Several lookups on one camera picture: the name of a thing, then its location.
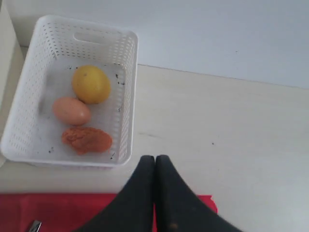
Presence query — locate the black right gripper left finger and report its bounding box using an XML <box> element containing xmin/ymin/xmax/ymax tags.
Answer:
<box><xmin>76</xmin><ymin>155</ymin><xmax>155</xmax><ymax>232</ymax></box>

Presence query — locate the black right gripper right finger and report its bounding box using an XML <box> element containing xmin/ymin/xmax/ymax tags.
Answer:
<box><xmin>155</xmin><ymin>155</ymin><xmax>240</xmax><ymax>232</ymax></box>

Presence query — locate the orange fried food piece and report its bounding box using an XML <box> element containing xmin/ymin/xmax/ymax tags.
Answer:
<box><xmin>61</xmin><ymin>127</ymin><xmax>113</xmax><ymax>155</ymax></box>

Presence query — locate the brown egg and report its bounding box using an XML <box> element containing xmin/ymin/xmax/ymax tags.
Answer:
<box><xmin>52</xmin><ymin>97</ymin><xmax>91</xmax><ymax>126</ymax></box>

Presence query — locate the yellow lemon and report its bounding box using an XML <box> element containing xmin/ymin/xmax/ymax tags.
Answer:
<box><xmin>71</xmin><ymin>65</ymin><xmax>112</xmax><ymax>104</ymax></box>

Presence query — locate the red table cloth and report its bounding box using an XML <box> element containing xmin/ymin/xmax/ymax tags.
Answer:
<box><xmin>0</xmin><ymin>192</ymin><xmax>218</xmax><ymax>232</ymax></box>

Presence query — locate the silver table knife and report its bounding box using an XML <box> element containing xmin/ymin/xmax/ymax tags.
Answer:
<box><xmin>28</xmin><ymin>220</ymin><xmax>42</xmax><ymax>232</ymax></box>

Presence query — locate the white perforated plastic basket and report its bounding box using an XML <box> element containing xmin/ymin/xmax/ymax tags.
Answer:
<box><xmin>0</xmin><ymin>15</ymin><xmax>139</xmax><ymax>168</ymax></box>

